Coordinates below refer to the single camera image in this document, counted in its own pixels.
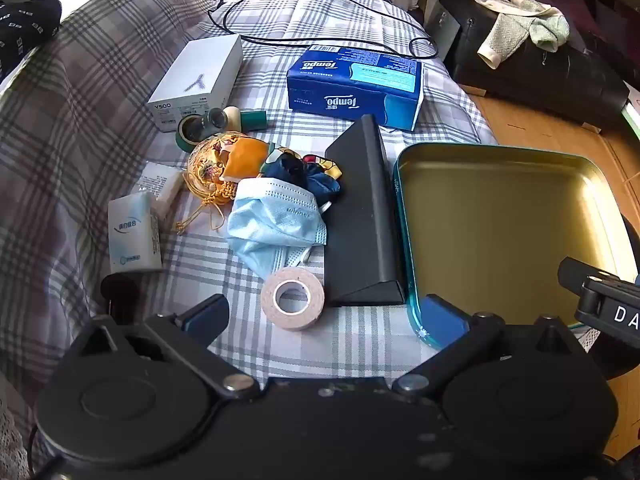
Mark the white phone box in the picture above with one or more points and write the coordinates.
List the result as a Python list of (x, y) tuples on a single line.
[(200, 75)]

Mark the small grey cylinder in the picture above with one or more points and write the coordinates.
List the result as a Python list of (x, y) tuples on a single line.
[(216, 120)]

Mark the pale green towel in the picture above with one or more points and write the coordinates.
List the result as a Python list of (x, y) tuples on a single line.
[(505, 35)]

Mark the blue face mask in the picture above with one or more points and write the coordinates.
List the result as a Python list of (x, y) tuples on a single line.
[(270, 220)]

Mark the dark patterned fabric scrunchie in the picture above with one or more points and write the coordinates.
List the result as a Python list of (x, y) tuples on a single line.
[(295, 167)]

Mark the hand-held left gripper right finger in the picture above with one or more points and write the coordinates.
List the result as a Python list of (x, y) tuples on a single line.
[(442, 321)]

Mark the green tape roll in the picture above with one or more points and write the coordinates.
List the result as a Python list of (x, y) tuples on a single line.
[(180, 140)]

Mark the blue tissue pack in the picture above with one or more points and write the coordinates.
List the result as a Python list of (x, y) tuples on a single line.
[(350, 85)]

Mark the black triangular case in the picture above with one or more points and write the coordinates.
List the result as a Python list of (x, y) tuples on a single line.
[(360, 210)]

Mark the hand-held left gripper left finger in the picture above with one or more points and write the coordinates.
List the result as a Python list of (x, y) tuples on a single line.
[(206, 314)]

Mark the green bottle cream cap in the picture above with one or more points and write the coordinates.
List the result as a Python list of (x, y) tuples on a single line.
[(252, 119)]

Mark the grey plaid bed sheet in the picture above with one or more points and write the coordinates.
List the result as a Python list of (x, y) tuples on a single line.
[(75, 135)]

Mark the beige tape roll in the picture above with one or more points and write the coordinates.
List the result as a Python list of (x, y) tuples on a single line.
[(310, 285)]

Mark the white lace cloth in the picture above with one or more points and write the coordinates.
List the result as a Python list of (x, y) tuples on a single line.
[(10, 435)]

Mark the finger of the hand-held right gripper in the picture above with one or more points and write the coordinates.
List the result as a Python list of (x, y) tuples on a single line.
[(574, 272)]

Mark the small white box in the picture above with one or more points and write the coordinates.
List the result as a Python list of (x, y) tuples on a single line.
[(132, 235)]

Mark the orange embroidered pouch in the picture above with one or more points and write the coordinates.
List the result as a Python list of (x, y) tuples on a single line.
[(245, 157)]

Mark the small black object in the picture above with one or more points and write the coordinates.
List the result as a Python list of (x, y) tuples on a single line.
[(118, 292)]

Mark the white plastic packet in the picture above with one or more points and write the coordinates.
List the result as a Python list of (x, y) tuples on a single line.
[(162, 182)]

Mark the black trunk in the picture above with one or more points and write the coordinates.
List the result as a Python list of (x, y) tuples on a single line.
[(550, 75)]

